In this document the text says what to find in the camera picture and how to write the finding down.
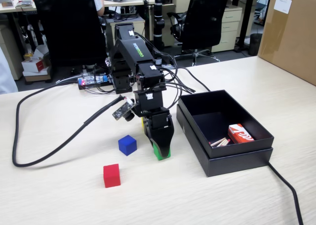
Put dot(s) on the person in white coat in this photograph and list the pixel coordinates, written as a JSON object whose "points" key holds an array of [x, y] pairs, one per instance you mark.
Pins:
{"points": [[6, 77]]}

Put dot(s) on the blue cube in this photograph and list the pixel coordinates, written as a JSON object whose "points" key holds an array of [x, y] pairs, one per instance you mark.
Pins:
{"points": [[127, 146]]}

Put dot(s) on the large brown cardboard box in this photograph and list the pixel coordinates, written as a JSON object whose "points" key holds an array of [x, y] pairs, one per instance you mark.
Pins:
{"points": [[291, 37]]}

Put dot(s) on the black waste bin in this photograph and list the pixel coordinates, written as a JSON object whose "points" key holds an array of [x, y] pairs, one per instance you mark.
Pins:
{"points": [[255, 45]]}

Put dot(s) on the red white matchbox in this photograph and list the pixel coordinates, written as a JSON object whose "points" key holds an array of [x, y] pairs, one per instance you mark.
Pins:
{"points": [[240, 135]]}

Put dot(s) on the black cardboard box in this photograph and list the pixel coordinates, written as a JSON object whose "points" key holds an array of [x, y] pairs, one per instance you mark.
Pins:
{"points": [[209, 104]]}

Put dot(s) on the red cube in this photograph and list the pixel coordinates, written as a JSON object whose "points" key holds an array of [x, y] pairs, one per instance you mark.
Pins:
{"points": [[111, 176]]}

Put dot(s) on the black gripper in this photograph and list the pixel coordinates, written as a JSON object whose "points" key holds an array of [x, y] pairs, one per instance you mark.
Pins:
{"points": [[150, 102]]}

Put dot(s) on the wooden matchstick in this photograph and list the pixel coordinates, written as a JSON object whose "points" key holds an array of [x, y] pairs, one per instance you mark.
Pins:
{"points": [[217, 140], [223, 143]]}

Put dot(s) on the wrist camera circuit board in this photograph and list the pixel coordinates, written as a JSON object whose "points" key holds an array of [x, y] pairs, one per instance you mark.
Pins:
{"points": [[121, 111]]}

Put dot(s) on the white red cardboard box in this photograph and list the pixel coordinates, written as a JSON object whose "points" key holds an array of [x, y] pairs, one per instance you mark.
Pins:
{"points": [[32, 64]]}

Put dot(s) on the seated person white shirt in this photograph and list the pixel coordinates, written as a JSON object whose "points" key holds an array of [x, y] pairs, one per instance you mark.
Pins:
{"points": [[97, 0]]}

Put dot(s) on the controller circuit board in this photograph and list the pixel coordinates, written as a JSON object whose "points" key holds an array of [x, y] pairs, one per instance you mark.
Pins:
{"points": [[93, 80]]}

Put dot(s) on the yellow cube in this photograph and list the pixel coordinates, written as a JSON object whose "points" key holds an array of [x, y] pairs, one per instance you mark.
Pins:
{"points": [[142, 125]]}

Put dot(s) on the black cardboard box lid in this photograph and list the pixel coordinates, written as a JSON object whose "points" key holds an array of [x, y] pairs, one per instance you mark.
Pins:
{"points": [[237, 165]]}

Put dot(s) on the green cube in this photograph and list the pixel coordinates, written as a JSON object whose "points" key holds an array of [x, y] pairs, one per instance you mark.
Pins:
{"points": [[156, 153]]}

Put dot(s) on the black jointed pole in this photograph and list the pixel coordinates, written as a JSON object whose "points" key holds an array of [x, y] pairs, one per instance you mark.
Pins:
{"points": [[158, 25]]}

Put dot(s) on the black solid-back office chair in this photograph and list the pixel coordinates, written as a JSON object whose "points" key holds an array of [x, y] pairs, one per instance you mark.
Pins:
{"points": [[69, 25]]}

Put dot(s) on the beige office desk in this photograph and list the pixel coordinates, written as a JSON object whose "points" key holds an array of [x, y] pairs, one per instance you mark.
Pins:
{"points": [[247, 12], [116, 3]]}

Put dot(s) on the beige drawer cabinet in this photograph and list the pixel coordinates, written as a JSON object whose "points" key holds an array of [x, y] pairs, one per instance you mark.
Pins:
{"points": [[10, 37], [229, 25], [139, 30]]}

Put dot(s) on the beige book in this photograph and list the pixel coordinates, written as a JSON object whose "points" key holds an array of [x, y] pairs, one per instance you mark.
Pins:
{"points": [[23, 5]]}

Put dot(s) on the black mesh office chair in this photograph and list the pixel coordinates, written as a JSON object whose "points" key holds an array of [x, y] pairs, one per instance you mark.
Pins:
{"points": [[205, 17]]}

